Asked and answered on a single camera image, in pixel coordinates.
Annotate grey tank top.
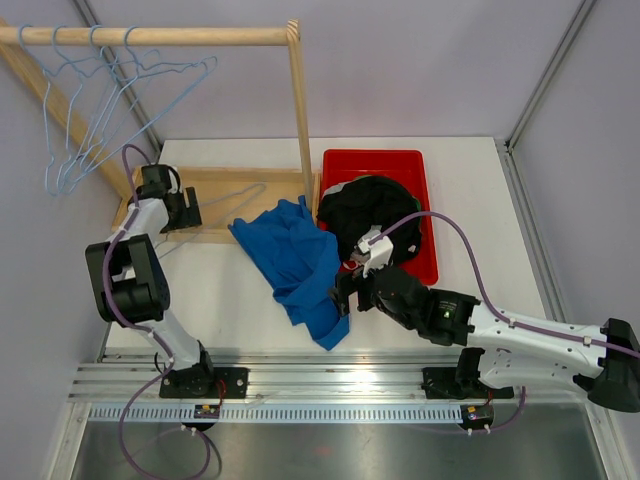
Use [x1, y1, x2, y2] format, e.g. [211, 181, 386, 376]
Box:
[321, 182, 347, 199]

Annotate green tank top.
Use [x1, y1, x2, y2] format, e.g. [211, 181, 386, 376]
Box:
[350, 175, 422, 213]

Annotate black tank top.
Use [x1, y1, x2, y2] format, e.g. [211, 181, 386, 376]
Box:
[317, 180, 421, 271]

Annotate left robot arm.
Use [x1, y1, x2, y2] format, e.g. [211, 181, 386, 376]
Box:
[85, 164, 217, 399]

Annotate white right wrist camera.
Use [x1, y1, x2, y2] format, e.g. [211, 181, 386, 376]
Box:
[351, 225, 393, 278]

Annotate light blue hanger of black top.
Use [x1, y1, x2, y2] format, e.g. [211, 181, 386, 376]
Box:
[107, 26, 218, 159]

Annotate blue tank top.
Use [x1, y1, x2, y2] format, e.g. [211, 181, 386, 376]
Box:
[228, 195, 350, 351]

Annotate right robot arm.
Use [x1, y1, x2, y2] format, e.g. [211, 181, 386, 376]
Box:
[329, 267, 639, 413]

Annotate wooden clothes rack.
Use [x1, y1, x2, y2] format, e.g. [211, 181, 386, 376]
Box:
[1, 18, 319, 221]

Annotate light blue hanger of green top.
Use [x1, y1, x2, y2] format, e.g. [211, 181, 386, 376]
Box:
[52, 26, 131, 198]

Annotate red plastic bin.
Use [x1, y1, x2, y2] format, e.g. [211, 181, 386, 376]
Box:
[320, 149, 439, 286]

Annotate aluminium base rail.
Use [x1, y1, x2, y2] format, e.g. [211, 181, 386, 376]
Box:
[67, 347, 612, 425]

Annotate light blue hanger of white top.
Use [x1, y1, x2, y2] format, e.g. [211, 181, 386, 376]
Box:
[15, 25, 129, 197]

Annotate light blue hanger of grey top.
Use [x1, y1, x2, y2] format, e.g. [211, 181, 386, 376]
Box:
[56, 25, 217, 194]

